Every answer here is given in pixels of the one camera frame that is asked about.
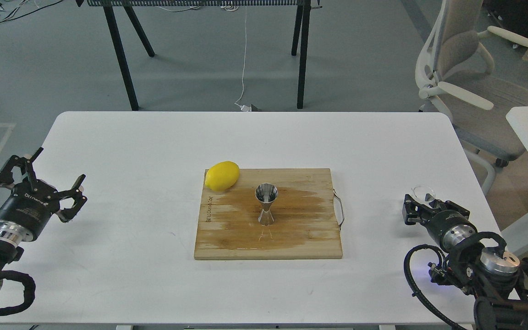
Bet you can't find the white office chair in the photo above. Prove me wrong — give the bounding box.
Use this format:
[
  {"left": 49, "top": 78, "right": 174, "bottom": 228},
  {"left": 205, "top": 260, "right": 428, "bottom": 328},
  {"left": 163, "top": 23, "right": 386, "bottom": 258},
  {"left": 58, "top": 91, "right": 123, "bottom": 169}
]
[{"left": 415, "top": 0, "right": 528, "bottom": 194}]

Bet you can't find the clear glass measuring cup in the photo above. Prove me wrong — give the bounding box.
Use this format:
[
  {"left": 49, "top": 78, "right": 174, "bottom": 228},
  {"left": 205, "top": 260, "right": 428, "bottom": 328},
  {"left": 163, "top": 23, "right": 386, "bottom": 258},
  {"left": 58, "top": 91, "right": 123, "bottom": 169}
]
[{"left": 411, "top": 184, "right": 436, "bottom": 205}]

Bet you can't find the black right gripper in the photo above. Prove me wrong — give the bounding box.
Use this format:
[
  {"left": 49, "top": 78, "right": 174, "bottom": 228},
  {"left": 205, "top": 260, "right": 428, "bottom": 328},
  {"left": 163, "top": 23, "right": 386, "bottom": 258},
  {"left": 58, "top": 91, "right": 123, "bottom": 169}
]
[{"left": 402, "top": 194, "right": 478, "bottom": 252}]

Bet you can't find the yellow lemon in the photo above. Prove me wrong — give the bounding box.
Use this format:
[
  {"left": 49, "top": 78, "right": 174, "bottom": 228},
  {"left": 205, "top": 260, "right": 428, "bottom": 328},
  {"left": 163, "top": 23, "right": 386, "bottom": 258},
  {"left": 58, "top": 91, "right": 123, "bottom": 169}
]
[{"left": 204, "top": 161, "right": 240, "bottom": 192}]

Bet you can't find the wooden cutting board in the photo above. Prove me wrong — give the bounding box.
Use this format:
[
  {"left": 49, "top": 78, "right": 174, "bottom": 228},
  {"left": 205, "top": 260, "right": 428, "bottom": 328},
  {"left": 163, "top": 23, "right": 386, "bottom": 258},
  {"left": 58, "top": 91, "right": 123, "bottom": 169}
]
[{"left": 193, "top": 168, "right": 343, "bottom": 260}]

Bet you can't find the steel double jigger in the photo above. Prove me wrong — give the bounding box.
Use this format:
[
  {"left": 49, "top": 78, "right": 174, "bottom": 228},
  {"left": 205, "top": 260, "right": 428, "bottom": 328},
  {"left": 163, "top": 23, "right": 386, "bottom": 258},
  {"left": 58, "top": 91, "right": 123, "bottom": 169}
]
[{"left": 255, "top": 182, "right": 278, "bottom": 226}]

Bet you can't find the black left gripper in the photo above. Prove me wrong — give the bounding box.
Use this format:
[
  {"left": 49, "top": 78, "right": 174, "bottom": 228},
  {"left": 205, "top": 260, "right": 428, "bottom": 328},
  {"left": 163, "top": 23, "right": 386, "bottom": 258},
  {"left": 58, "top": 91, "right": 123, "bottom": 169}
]
[{"left": 0, "top": 148, "right": 88, "bottom": 242}]

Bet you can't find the white hanging cable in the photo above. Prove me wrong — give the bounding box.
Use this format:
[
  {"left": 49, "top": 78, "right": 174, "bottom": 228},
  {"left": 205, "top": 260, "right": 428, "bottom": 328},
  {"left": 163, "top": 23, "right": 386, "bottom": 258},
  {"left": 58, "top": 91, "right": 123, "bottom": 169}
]
[{"left": 234, "top": 6, "right": 252, "bottom": 111}]

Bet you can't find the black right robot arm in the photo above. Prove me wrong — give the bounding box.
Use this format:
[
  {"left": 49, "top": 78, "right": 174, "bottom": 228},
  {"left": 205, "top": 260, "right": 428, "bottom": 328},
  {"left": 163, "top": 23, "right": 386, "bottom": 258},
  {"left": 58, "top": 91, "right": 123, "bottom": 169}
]
[{"left": 402, "top": 194, "right": 528, "bottom": 330}]

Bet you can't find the black metal table frame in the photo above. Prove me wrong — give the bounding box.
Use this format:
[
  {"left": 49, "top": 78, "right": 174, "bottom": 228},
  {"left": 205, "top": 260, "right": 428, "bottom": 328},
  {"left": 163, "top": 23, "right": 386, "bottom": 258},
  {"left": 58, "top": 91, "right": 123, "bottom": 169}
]
[{"left": 75, "top": 0, "right": 323, "bottom": 111}]

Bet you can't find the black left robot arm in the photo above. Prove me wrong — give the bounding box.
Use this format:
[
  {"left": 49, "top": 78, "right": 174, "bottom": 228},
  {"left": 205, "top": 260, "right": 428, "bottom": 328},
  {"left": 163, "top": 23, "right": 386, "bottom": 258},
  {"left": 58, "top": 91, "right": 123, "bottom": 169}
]
[{"left": 0, "top": 148, "right": 87, "bottom": 317}]

